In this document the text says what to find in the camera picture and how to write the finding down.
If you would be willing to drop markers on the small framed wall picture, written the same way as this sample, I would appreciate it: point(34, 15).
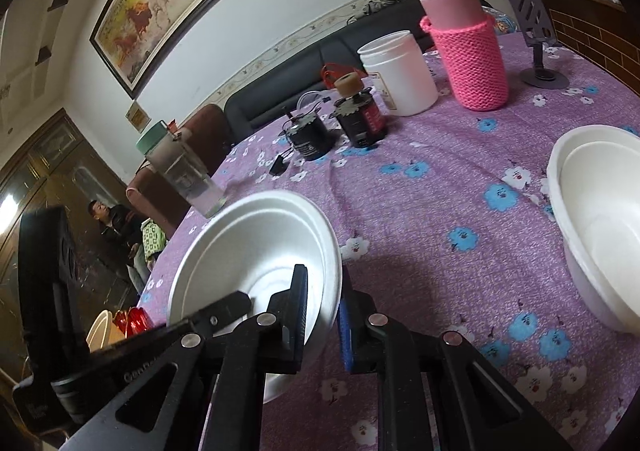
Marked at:
point(137, 117)

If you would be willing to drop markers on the white plastic jar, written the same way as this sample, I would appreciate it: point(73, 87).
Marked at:
point(405, 76)

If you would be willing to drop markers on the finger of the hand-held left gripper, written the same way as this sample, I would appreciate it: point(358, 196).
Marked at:
point(225, 310)

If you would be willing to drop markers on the purple floral tablecloth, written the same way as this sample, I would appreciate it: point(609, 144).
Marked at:
point(440, 191)

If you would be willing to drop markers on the small black adapter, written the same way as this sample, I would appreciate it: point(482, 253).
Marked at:
point(276, 165)

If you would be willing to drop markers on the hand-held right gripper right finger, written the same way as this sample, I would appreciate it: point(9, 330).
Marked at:
point(345, 336)

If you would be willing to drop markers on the red bag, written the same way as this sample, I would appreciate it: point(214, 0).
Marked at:
point(332, 71)

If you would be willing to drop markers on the beige bowl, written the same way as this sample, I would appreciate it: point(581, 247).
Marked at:
point(100, 331)

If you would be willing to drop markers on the dark wooden double door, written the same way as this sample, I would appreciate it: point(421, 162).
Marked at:
point(50, 166)

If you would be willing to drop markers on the pink knitted sleeve thermos bottle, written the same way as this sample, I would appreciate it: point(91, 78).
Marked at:
point(470, 56)

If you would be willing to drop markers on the white foam bowl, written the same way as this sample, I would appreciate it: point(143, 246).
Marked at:
point(600, 211)
point(250, 241)

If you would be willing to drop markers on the grey phone stand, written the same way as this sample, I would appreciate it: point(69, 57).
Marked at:
point(532, 13)

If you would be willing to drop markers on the black round device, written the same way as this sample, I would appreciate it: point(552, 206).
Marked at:
point(310, 136)

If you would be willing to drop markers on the brown leather armchair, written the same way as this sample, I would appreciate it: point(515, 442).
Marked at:
point(205, 131)

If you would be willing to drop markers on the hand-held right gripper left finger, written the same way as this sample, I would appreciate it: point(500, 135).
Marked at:
point(301, 311)

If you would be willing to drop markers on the black jar with cork lid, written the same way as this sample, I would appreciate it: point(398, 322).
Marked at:
point(362, 123)

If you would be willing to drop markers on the blue patterned bag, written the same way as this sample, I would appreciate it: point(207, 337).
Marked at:
point(501, 22)

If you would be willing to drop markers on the framed landscape painting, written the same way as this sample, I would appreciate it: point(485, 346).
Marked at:
point(165, 1)

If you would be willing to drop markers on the glass bottle with teal lid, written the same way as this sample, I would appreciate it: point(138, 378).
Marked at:
point(185, 171)

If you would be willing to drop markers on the black leather sofa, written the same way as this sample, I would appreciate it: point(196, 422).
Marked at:
point(280, 86)

